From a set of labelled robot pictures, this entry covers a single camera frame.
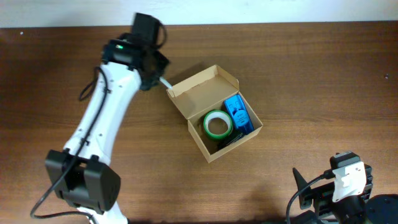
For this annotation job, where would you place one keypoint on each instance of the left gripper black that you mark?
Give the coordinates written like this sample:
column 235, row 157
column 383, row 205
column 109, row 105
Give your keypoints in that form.
column 154, row 73

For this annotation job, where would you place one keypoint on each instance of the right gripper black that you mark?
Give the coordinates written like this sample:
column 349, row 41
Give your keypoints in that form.
column 315, row 198

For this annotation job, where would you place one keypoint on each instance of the cardboard box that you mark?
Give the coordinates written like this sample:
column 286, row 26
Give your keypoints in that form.
column 204, row 92

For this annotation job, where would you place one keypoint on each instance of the green tape roll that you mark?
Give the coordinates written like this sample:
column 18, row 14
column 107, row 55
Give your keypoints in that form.
column 217, row 125

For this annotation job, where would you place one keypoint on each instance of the orange black stapler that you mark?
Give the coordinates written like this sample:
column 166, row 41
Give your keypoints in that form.
column 233, row 137

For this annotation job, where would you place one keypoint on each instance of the blue plastic case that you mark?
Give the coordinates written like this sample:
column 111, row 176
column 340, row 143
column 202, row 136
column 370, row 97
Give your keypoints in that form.
column 239, row 114

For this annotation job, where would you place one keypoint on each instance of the black permanent marker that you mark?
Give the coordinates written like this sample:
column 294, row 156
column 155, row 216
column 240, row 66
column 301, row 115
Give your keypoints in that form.
column 165, row 82

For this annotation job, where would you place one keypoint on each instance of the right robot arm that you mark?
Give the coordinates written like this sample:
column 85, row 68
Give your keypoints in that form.
column 378, row 209

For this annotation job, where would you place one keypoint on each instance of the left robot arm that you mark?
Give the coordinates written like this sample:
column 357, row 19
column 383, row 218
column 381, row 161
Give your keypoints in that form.
column 80, row 173

